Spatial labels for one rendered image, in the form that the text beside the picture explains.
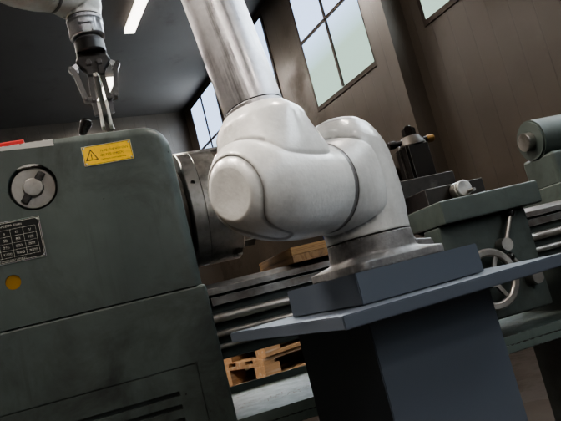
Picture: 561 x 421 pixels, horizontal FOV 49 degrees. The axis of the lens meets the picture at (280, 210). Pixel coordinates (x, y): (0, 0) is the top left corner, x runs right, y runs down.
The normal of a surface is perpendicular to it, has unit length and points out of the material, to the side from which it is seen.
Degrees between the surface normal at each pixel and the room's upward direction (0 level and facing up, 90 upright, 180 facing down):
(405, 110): 90
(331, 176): 93
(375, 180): 94
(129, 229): 90
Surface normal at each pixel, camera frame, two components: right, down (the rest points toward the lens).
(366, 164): 0.63, -0.37
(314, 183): 0.72, -0.09
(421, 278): 0.41, -0.22
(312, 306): -0.88, 0.16
